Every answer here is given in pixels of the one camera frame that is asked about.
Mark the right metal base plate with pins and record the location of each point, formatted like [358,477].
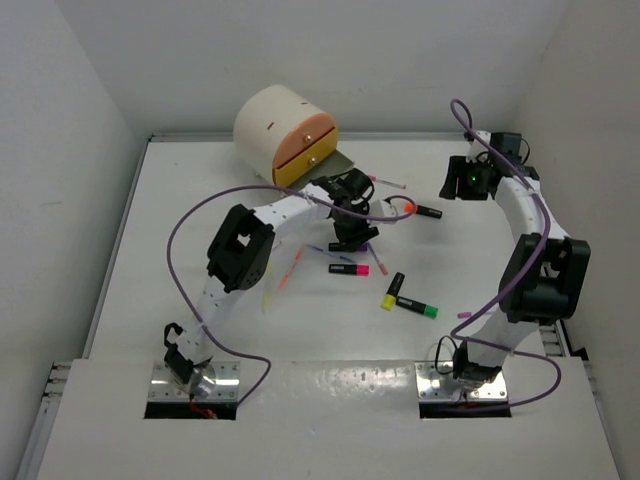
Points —
[436,385]

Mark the salmon cap white marker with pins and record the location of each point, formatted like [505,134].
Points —
[378,261]

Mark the yellow thin pen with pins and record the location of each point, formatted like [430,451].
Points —
[267,290]

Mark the metal base plate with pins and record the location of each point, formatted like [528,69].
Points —
[216,382]
[436,385]

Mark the orange thin pen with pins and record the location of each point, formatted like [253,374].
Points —
[284,280]

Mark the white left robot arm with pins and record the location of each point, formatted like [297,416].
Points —
[239,253]

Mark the orange cap black highlighter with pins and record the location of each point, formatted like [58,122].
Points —
[423,211]

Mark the purple cap black highlighter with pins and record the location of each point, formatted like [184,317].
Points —
[364,246]

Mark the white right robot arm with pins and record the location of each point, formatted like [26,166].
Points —
[543,279]

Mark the yellow cap black highlighter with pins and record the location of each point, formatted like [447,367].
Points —
[390,297]

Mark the pink cap black highlighter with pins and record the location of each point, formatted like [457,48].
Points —
[349,269]

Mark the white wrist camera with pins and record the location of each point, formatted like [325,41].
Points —
[478,145]
[387,211]

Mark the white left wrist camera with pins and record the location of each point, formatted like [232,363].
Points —
[387,211]

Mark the blue ballpoint pen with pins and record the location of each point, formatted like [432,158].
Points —
[330,254]

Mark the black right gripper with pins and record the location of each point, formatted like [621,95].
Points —
[454,185]

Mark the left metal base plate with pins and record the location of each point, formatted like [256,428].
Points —
[216,382]

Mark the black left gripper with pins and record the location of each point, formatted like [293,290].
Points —
[361,234]

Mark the pink marker near cabinet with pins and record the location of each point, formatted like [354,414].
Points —
[392,184]

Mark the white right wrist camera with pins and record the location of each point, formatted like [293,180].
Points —
[478,145]

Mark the green cap black highlighter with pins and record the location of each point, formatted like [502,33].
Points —
[417,307]

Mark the white round drawer cabinet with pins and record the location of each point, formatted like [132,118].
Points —
[287,140]

